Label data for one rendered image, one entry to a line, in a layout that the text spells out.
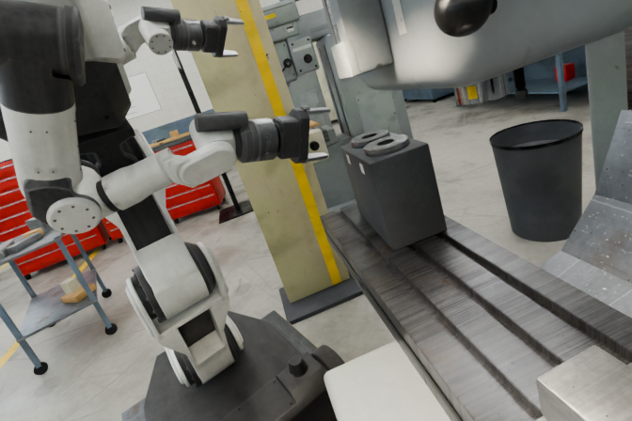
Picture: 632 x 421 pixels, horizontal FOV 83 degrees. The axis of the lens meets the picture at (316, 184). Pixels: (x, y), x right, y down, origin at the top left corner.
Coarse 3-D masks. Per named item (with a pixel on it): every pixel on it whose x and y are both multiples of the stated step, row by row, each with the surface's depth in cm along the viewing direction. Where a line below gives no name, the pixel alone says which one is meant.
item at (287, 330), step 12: (276, 312) 163; (276, 324) 155; (288, 324) 152; (288, 336) 145; (300, 336) 143; (300, 348) 137; (312, 348) 135; (132, 408) 135; (132, 420) 129; (144, 420) 128
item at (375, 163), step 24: (360, 144) 78; (384, 144) 73; (408, 144) 69; (360, 168) 73; (384, 168) 66; (408, 168) 67; (432, 168) 68; (360, 192) 81; (384, 192) 67; (408, 192) 68; (432, 192) 69; (384, 216) 69; (408, 216) 70; (432, 216) 71; (384, 240) 75; (408, 240) 71
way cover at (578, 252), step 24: (624, 120) 59; (624, 144) 59; (624, 168) 58; (600, 192) 62; (624, 192) 58; (600, 216) 60; (624, 216) 57; (576, 240) 62; (600, 240) 59; (624, 240) 56; (552, 264) 62; (576, 264) 60; (600, 264) 57; (624, 264) 54; (600, 288) 54; (624, 288) 53; (624, 312) 50
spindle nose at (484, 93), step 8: (488, 80) 33; (496, 80) 33; (504, 80) 33; (456, 88) 35; (464, 88) 34; (480, 88) 33; (488, 88) 33; (496, 88) 33; (504, 88) 33; (456, 96) 35; (464, 96) 34; (480, 96) 33; (488, 96) 33; (496, 96) 33; (464, 104) 35; (472, 104) 34
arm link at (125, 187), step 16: (144, 160) 67; (96, 176) 67; (112, 176) 65; (128, 176) 65; (144, 176) 66; (160, 176) 66; (80, 192) 61; (96, 192) 64; (112, 192) 64; (128, 192) 65; (144, 192) 67; (112, 208) 66
